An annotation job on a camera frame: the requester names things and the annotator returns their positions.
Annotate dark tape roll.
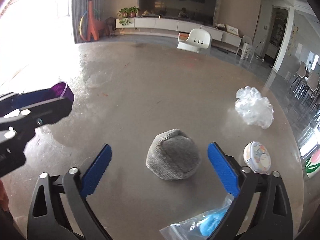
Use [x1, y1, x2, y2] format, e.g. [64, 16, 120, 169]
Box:
[49, 82, 74, 103]

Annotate potted green plant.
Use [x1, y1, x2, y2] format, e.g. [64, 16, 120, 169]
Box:
[117, 6, 139, 26]

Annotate crumpled clear plastic bag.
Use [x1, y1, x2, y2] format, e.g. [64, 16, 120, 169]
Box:
[235, 86, 274, 129]

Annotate grey rolled sock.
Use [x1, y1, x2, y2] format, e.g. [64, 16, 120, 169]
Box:
[145, 128, 202, 181]

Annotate round cartoon bear case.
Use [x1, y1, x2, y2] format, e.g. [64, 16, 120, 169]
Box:
[243, 141, 271, 174]

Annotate dining table with chairs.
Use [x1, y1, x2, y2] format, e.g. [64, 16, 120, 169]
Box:
[290, 61, 319, 107]

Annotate stacked white stools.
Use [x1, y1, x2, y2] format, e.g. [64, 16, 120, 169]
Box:
[236, 35, 254, 63]

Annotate white tv cabinet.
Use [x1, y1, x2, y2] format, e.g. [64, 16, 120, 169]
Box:
[116, 17, 242, 47]

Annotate white tulip trash can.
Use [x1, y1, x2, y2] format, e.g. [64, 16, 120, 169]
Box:
[305, 148, 320, 179]

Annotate clear zip bag blue item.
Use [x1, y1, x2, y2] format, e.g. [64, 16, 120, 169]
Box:
[160, 194, 237, 240]

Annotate orange dinosaur toy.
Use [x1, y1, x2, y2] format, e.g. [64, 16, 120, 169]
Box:
[79, 0, 110, 42]

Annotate large black television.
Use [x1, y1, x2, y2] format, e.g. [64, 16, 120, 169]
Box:
[138, 0, 217, 25]

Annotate white plastic chair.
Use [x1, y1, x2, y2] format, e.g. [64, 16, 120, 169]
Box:
[177, 29, 212, 53]

